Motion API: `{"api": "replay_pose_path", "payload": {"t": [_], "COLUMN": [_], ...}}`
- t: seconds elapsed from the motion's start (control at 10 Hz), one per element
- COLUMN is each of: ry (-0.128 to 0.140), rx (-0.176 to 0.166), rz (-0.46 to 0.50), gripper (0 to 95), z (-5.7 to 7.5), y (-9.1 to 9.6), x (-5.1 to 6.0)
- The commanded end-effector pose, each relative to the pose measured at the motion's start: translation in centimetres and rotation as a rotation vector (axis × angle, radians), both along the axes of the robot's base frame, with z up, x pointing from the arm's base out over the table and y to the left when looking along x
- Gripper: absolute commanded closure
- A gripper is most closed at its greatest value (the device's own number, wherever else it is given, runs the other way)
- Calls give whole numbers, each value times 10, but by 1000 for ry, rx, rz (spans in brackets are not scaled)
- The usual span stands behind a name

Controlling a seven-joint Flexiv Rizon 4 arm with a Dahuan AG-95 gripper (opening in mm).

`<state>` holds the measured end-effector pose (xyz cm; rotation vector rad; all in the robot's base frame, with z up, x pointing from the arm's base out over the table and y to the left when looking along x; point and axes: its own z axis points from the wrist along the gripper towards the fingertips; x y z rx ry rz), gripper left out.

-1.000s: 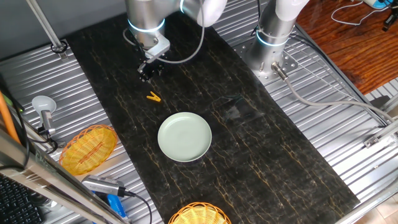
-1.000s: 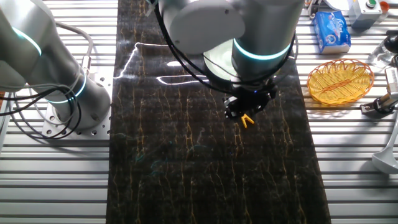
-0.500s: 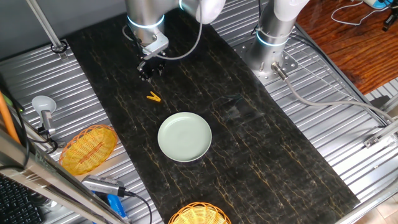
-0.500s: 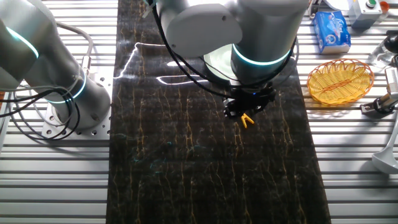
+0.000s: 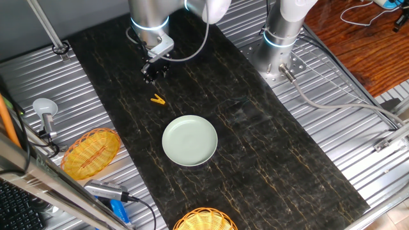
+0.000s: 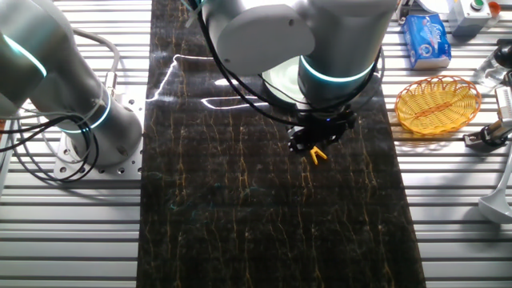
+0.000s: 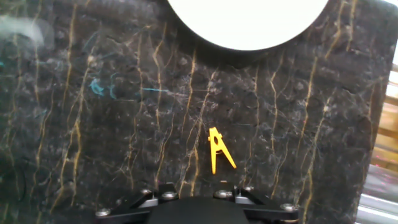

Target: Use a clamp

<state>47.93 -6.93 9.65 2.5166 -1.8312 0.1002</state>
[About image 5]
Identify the orange yellow woven basket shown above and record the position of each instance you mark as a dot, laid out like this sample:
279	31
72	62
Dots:
91	153
204	222

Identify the grey tripod pole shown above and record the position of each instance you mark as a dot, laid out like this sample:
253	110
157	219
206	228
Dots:
48	28

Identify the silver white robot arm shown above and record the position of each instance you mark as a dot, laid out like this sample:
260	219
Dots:
278	48

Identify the black grey clamp mount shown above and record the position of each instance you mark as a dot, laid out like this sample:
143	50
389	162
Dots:
49	140

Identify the pale green round plate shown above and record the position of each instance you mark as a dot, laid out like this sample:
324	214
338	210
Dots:
189	140

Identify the aluminium frame beam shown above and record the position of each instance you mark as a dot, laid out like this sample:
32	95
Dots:
48	182

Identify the yellow plastic clamp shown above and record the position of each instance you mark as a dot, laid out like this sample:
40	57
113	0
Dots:
158	101

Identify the aluminium profile bracket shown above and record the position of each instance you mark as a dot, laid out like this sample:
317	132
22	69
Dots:
394	137

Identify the black keyboard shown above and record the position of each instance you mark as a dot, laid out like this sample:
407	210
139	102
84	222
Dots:
16	207

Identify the blue white object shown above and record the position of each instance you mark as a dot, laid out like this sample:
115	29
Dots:
391	4

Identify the orange pole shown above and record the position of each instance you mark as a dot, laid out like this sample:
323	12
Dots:
8	123

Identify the black marble pattern mat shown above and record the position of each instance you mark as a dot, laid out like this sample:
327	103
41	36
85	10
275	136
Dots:
255	159

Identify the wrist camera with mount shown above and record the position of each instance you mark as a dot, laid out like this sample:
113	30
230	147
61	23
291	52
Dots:
161	48

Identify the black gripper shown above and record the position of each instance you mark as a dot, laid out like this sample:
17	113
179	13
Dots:
156	66

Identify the black device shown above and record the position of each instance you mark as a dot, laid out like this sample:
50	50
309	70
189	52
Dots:
402	19

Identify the grey depth camera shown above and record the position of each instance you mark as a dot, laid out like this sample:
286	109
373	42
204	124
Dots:
105	190

